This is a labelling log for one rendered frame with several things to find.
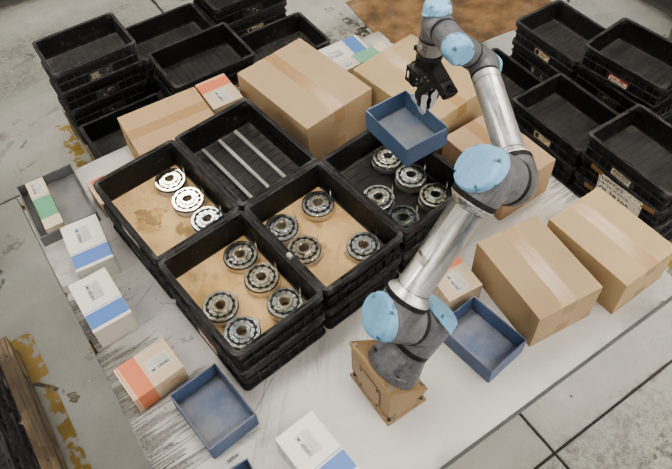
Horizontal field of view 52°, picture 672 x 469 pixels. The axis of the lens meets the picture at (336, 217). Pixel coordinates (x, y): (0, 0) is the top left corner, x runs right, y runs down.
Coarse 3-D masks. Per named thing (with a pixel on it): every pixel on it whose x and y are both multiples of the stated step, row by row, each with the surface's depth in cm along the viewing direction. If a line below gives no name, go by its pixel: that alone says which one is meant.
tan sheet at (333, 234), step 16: (288, 208) 218; (336, 208) 218; (304, 224) 214; (320, 224) 214; (336, 224) 214; (352, 224) 213; (320, 240) 210; (336, 240) 210; (336, 256) 206; (320, 272) 203; (336, 272) 203
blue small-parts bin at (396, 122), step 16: (400, 96) 205; (368, 112) 200; (384, 112) 206; (400, 112) 208; (416, 112) 205; (368, 128) 204; (384, 128) 195; (400, 128) 204; (416, 128) 204; (432, 128) 202; (384, 144) 200; (400, 144) 192; (416, 144) 191; (432, 144) 196; (400, 160) 196; (416, 160) 196
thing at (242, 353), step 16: (224, 224) 203; (256, 224) 202; (192, 240) 199; (272, 240) 198; (304, 272) 191; (176, 288) 190; (320, 288) 188; (192, 304) 186; (304, 304) 185; (208, 320) 182; (288, 320) 182; (272, 336) 181; (240, 352) 176
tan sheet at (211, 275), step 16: (240, 240) 211; (240, 256) 207; (192, 272) 204; (208, 272) 204; (224, 272) 204; (192, 288) 201; (208, 288) 201; (224, 288) 200; (240, 288) 200; (240, 304) 197; (256, 304) 197; (256, 320) 193; (272, 320) 193
